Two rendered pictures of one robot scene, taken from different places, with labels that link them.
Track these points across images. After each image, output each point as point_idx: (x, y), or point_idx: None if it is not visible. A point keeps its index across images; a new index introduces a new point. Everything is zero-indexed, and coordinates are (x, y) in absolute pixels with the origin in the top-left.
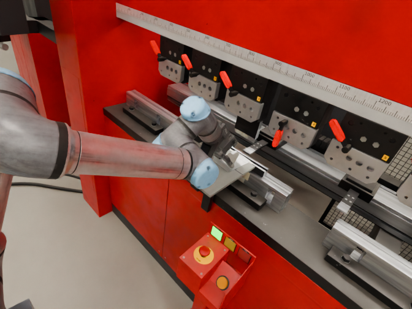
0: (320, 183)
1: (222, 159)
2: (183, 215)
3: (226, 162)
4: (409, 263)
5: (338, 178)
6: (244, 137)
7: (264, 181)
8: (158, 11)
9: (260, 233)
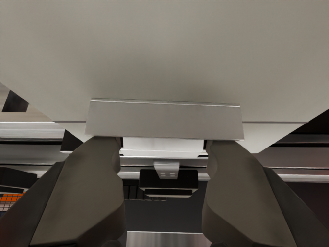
0: (55, 146)
1: (115, 203)
2: None
3: (45, 208)
4: None
5: (31, 171)
6: (174, 235)
7: (43, 122)
8: None
9: None
